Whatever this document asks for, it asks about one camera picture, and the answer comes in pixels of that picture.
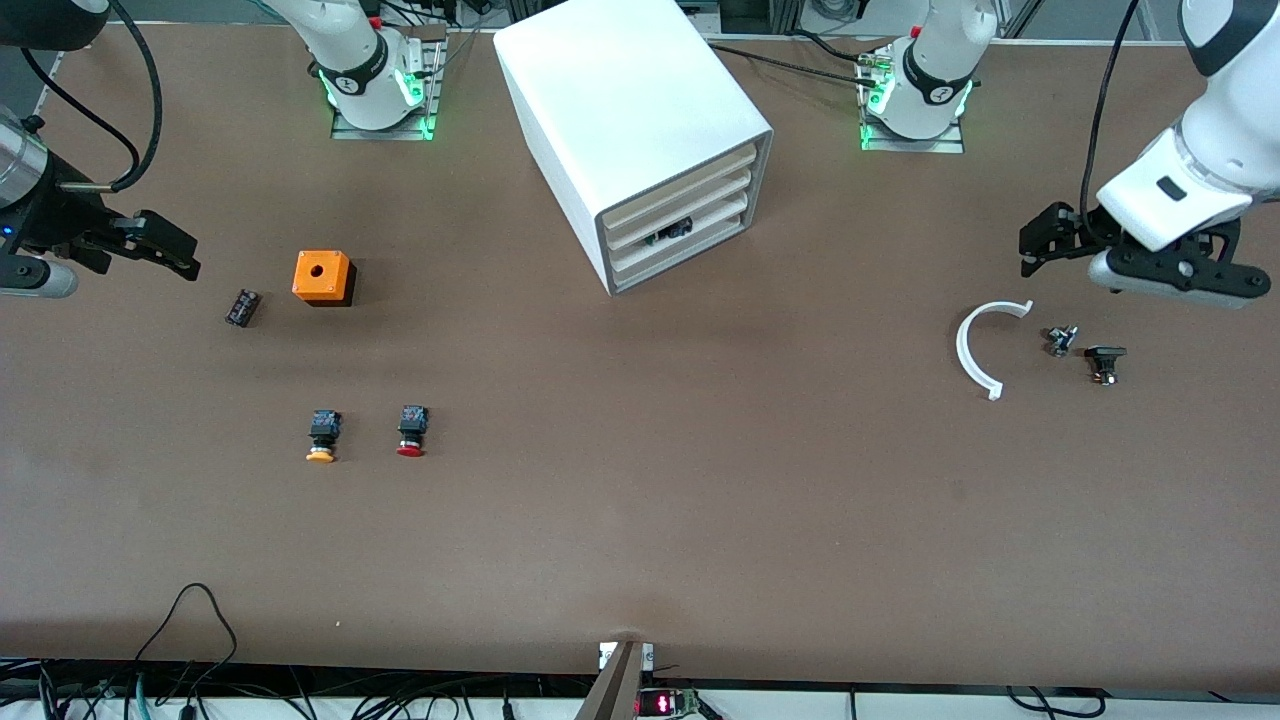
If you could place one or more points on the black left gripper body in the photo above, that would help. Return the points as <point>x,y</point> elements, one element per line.
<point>1082,236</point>

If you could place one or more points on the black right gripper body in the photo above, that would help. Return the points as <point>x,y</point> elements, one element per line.
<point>62,220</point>

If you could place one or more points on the red mushroom push button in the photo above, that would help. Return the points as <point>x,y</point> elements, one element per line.
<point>412,430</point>

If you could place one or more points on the cream drawer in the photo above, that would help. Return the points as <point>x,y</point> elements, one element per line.
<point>720,170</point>
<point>720,222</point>
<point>720,196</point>

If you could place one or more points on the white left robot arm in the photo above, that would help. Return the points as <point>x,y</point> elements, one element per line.
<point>1200,170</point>

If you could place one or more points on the yellow mushroom push button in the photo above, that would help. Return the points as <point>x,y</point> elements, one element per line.
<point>322,432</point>

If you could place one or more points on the white drawer cabinet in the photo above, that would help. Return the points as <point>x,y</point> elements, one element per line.
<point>620,110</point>

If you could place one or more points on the small black cylindrical component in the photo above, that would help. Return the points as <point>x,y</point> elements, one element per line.
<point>243,307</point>

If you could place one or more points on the small silver metal part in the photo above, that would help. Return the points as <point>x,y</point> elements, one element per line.
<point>1060,341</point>

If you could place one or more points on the white curved plastic piece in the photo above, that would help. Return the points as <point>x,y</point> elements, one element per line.
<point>965,350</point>

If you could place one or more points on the orange box with hole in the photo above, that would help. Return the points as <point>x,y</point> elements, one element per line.
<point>320,275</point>

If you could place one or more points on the red lit electronic device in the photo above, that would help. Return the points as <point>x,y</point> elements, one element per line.
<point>665,704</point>

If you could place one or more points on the small black switch part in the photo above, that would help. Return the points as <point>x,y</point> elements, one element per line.
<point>1105,358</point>

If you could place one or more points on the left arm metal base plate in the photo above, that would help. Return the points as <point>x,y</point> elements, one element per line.
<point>950,145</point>

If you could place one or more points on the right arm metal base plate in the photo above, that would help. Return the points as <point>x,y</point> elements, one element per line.
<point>432,95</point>

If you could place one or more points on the black push button switch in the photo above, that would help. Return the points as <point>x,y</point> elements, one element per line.
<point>670,230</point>

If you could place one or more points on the brown camera mount post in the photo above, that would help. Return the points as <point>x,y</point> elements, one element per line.
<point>615,685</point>

